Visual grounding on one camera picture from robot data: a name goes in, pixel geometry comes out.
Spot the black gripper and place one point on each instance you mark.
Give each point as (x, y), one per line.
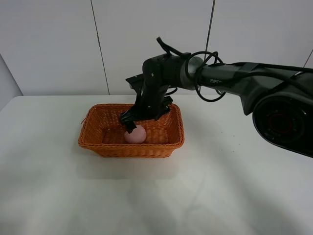
(160, 73)

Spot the pink peach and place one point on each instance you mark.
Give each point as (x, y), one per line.
(137, 136)

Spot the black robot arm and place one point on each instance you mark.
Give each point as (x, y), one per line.
(279, 98)

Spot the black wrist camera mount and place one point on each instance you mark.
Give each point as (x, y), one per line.
(136, 83)

